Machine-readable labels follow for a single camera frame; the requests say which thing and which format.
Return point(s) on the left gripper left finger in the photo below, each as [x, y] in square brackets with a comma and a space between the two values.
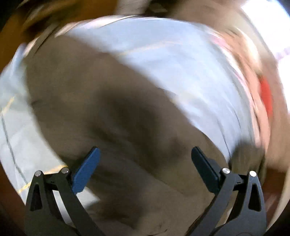
[42, 215]

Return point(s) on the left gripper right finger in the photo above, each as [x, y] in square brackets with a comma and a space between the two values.
[238, 206]

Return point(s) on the olive green hooded puffer jacket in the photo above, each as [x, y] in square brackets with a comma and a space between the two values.
[145, 182]

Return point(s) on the orange carrot plush pillow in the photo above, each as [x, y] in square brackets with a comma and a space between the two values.
[266, 96]

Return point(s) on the pink cartoon print bedspread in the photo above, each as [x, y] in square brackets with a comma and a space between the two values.
[242, 55]

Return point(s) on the blue plaid bed sheet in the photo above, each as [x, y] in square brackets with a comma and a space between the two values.
[182, 58]

